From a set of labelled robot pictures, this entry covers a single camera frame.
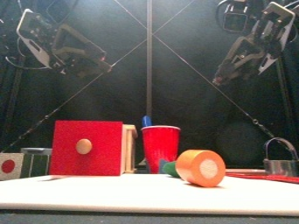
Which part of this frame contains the orange toy carrot piece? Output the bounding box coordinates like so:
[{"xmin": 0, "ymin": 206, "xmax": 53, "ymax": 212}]
[{"xmin": 174, "ymin": 149, "xmax": 228, "ymax": 188}]

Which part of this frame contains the green toy carrot top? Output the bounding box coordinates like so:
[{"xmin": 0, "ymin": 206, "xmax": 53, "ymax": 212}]
[{"xmin": 161, "ymin": 160, "xmax": 183, "ymax": 179}]

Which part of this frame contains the wooden drawer cabinet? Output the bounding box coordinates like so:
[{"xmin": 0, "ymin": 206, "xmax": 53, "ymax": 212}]
[{"xmin": 120, "ymin": 123, "xmax": 139, "ymax": 175}]

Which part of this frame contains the red drawer with wooden knob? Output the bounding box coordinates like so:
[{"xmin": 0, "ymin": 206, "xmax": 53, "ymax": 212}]
[{"xmin": 48, "ymin": 120, "xmax": 125, "ymax": 177}]

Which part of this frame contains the blue utensil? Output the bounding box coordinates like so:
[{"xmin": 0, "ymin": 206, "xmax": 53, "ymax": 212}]
[{"xmin": 141, "ymin": 115, "xmax": 153, "ymax": 129}]

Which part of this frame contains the red plastic cup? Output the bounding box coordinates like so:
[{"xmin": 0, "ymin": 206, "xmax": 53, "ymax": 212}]
[{"xmin": 140, "ymin": 125, "xmax": 183, "ymax": 175}]

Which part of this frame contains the dark green box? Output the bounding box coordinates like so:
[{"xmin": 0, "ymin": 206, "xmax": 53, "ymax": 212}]
[{"xmin": 20, "ymin": 153, "xmax": 52, "ymax": 179}]

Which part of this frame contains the small blue block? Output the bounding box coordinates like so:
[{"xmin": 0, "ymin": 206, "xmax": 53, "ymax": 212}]
[{"xmin": 156, "ymin": 158, "xmax": 170, "ymax": 175}]

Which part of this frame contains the red flat sheet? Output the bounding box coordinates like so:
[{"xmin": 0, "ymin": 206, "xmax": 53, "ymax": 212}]
[{"xmin": 224, "ymin": 171, "xmax": 299, "ymax": 185}]

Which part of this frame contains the pale block with red dot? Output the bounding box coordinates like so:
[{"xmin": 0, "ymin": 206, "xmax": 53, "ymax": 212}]
[{"xmin": 0, "ymin": 152, "xmax": 25, "ymax": 181}]

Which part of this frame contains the white cutting board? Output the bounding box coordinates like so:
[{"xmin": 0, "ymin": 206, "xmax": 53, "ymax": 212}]
[{"xmin": 0, "ymin": 173, "xmax": 299, "ymax": 217}]

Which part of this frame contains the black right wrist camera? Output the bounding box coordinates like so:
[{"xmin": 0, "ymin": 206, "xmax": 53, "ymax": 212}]
[{"xmin": 220, "ymin": 0, "xmax": 251, "ymax": 33}]

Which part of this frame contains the vertical metal frame pole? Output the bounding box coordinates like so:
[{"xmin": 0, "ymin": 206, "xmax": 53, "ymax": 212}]
[{"xmin": 144, "ymin": 0, "xmax": 155, "ymax": 118}]

